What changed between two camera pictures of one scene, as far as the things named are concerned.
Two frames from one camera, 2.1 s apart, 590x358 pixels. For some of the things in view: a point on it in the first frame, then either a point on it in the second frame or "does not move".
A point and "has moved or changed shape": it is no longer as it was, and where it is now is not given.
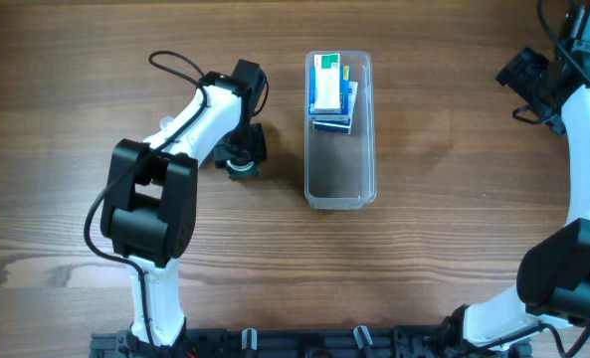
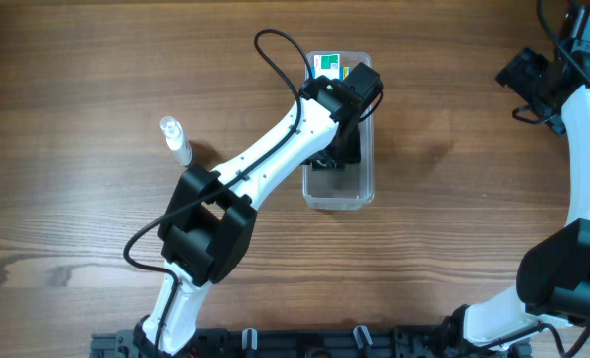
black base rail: x=326 y=342 does not move
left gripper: x=251 y=149 -> x=335 y=159
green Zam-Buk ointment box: x=248 y=172 has moved or changed shape
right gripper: x=524 y=68 does not move
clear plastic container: x=340 y=168 does not move
